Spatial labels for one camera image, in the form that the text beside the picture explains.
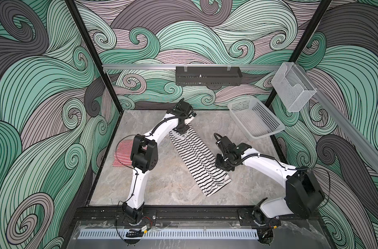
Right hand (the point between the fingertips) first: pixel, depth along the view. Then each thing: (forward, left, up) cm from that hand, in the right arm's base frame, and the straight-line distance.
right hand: (216, 167), depth 84 cm
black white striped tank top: (+7, +8, -5) cm, 12 cm away
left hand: (+25, +20, +6) cm, 33 cm away
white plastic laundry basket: (+41, -34, -6) cm, 53 cm away
